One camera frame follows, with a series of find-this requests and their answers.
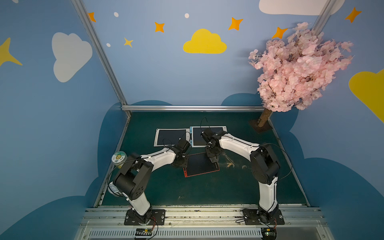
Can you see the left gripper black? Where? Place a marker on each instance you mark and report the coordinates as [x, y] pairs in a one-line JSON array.
[[181, 160]]

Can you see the red framed drawing tablet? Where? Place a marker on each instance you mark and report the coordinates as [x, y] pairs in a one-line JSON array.
[[199, 164]]

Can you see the pink cherry blossom tree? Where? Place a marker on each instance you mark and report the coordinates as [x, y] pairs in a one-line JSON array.
[[296, 71]]

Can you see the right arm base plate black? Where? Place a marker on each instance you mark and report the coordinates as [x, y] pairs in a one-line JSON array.
[[261, 217]]

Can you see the left controller board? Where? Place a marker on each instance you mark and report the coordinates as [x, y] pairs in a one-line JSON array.
[[143, 233]]

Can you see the controller board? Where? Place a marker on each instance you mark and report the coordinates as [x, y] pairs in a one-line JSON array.
[[268, 234], [143, 233]]

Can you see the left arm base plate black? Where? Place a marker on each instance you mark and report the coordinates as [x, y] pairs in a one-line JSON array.
[[132, 218]]

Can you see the silver can lying down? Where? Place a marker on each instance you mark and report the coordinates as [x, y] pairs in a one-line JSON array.
[[114, 190]]

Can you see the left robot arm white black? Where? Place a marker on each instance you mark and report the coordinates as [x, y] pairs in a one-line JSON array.
[[132, 179]]

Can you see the white framed drawing tablet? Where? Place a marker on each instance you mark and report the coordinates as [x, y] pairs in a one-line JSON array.
[[164, 137]]

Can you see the aluminium mounting rail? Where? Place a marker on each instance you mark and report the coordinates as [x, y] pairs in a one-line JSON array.
[[205, 222]]

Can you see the right controller board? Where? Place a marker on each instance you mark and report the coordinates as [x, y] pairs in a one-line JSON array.
[[268, 234]]

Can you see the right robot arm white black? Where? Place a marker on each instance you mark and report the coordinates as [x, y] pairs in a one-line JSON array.
[[264, 162]]

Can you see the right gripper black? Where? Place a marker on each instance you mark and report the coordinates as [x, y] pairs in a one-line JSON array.
[[214, 154]]

